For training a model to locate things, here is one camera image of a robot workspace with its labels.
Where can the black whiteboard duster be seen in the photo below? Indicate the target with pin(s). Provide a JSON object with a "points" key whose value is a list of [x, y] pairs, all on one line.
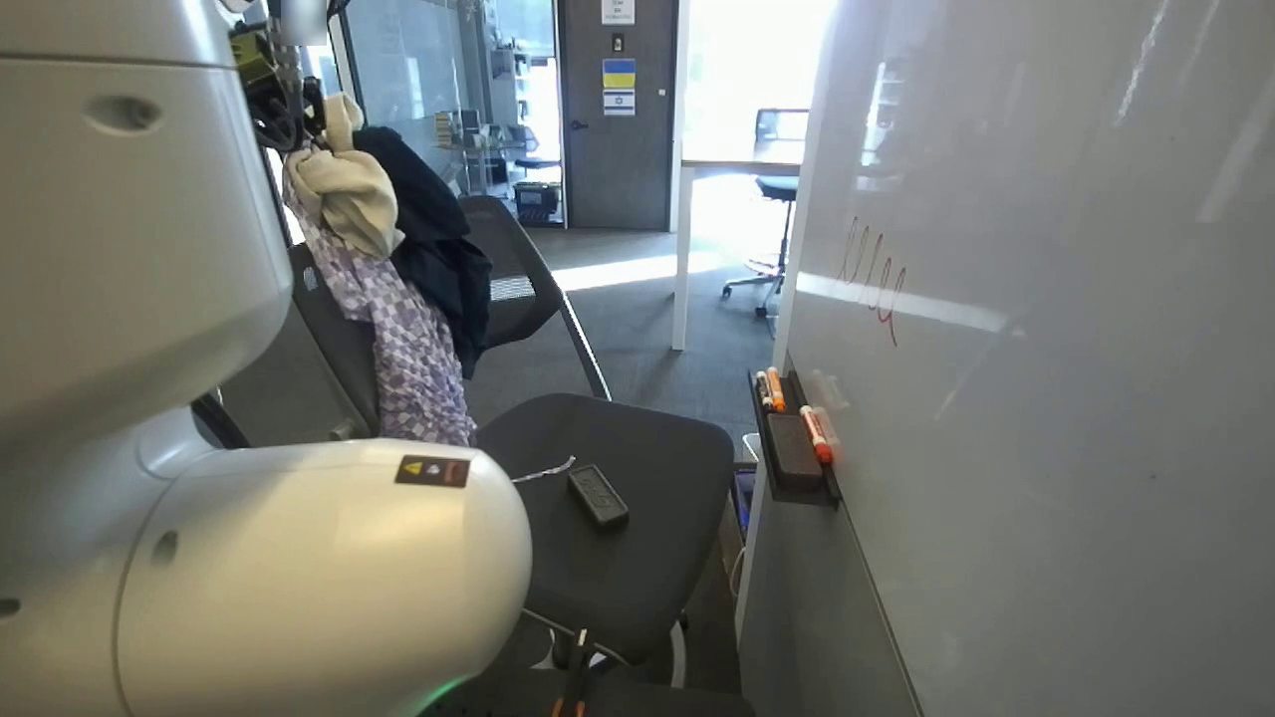
{"points": [[599, 497]]}

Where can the floral patterned cloth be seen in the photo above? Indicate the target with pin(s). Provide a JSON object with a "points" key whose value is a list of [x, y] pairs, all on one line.
{"points": [[413, 348]]}

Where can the dark navy jacket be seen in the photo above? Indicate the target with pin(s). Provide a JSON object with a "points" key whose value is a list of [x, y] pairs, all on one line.
{"points": [[437, 254]]}

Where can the beige cloth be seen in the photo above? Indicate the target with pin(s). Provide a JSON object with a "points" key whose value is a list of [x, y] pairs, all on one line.
{"points": [[346, 186]]}

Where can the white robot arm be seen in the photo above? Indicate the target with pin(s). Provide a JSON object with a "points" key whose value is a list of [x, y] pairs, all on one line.
{"points": [[150, 570]]}

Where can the black mesh office chair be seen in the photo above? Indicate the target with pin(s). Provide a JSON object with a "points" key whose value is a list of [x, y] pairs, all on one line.
{"points": [[622, 589]]}

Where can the black mesh chair left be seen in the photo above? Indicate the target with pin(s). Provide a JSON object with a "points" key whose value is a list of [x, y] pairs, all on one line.
{"points": [[779, 140]]}

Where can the large whiteboard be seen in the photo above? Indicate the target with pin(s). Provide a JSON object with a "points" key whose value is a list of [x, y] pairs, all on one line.
{"points": [[1035, 301]]}

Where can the orange marker upper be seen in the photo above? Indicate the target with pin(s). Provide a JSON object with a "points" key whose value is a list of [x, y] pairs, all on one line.
{"points": [[775, 391]]}

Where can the orange marker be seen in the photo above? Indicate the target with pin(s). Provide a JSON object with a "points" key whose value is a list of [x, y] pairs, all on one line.
{"points": [[775, 391], [820, 435]]}

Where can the black marker tray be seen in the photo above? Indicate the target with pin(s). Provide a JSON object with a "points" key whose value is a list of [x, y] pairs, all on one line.
{"points": [[787, 453]]}

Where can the white table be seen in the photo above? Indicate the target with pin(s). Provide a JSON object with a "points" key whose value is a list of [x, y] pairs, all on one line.
{"points": [[718, 222]]}

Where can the orange marker lower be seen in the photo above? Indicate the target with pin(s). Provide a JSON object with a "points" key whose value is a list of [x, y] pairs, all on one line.
{"points": [[820, 435]]}

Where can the blue yellow door poster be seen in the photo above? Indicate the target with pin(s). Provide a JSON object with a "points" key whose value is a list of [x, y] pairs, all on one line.
{"points": [[621, 85]]}

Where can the dark grey door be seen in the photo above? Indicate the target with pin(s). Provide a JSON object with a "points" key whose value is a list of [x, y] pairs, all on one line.
{"points": [[621, 169]]}

